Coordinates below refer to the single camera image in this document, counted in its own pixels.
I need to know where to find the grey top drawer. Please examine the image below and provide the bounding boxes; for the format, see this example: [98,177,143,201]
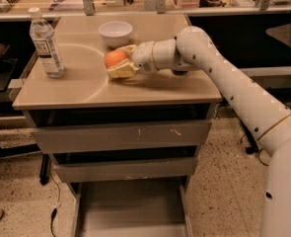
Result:
[32,119,210,154]

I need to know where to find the grey bottom drawer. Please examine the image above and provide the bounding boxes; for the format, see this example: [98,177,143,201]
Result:
[72,179,193,237]

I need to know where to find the grey drawer cabinet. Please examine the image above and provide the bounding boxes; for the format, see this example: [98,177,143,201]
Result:
[13,16,220,237]

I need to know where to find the white ceramic bowl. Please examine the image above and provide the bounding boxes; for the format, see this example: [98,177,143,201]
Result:
[99,21,133,48]

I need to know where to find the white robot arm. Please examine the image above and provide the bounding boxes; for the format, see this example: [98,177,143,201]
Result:
[105,26,291,237]

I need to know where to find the orange fruit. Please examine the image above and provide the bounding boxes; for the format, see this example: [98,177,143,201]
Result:
[105,49,127,68]

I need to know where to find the grey drawer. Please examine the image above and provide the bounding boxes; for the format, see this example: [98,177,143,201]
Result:
[32,119,210,154]
[53,157,197,183]
[72,179,193,237]

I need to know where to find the black cables with adapter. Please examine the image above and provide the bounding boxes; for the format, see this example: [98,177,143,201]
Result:
[239,121,271,167]

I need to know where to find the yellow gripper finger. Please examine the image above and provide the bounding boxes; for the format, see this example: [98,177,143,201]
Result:
[118,44,137,57]
[107,59,138,79]

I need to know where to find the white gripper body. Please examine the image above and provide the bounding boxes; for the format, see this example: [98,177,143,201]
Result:
[132,41,157,73]

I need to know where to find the clear plastic water bottle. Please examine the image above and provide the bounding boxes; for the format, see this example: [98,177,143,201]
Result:
[29,7,66,78]

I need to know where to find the black floor cable left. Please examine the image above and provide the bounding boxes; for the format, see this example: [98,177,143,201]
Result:
[48,173,62,237]

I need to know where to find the grey middle drawer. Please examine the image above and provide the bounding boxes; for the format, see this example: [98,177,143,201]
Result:
[53,157,197,183]

